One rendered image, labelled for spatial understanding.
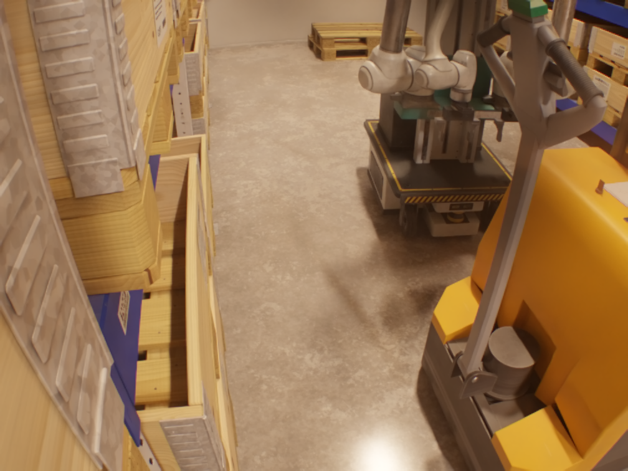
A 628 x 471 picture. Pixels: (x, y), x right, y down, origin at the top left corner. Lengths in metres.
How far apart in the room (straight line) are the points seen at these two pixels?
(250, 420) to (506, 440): 0.90
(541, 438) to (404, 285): 1.15
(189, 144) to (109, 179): 1.82
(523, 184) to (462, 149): 1.63
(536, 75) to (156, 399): 0.94
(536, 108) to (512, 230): 0.31
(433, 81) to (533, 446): 1.30
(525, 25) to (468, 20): 1.58
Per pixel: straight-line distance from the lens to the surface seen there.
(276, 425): 1.80
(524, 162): 1.08
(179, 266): 1.23
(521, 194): 1.10
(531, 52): 0.95
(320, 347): 2.02
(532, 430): 1.48
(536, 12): 0.93
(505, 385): 1.55
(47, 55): 0.43
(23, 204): 0.18
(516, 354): 1.52
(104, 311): 0.53
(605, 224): 1.38
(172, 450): 0.76
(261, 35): 6.48
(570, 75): 0.87
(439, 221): 2.55
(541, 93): 0.98
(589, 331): 1.36
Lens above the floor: 1.52
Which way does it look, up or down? 36 degrees down
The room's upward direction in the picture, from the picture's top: straight up
